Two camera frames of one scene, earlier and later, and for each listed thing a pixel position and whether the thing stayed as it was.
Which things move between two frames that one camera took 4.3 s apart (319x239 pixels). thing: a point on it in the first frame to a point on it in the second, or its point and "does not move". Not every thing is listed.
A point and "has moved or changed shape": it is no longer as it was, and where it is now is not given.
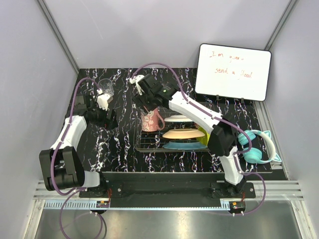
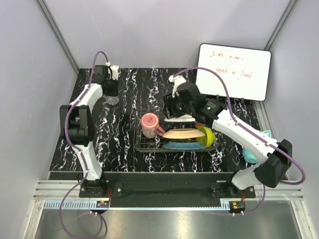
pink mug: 149,121 has moved or changed shape
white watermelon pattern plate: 179,118 does not move
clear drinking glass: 106,85 has moved or changed shape
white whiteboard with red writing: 233,71 does not move
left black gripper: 113,123 to 115,92
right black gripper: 139,100 to 169,101
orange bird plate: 183,133 does not move
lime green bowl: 204,140 does not move
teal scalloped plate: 184,144 does not move
